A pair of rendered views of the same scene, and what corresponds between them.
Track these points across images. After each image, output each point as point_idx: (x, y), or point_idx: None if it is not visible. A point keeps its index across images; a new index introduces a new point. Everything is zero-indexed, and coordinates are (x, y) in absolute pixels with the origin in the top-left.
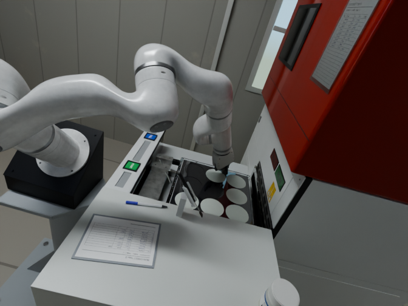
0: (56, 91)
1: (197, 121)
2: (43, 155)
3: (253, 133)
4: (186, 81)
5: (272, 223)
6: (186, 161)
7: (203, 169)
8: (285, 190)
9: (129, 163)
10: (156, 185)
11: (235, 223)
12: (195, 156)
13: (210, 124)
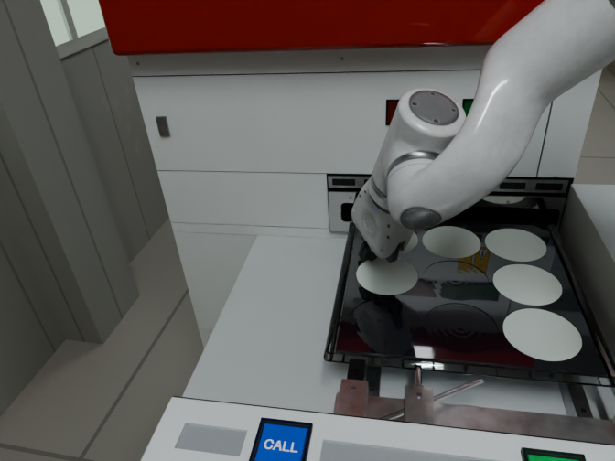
0: None
1: (490, 140)
2: None
3: (168, 176)
4: None
5: (563, 174)
6: (347, 343)
7: (371, 299)
8: (555, 105)
9: None
10: (508, 428)
11: (604, 224)
12: (236, 348)
13: (578, 82)
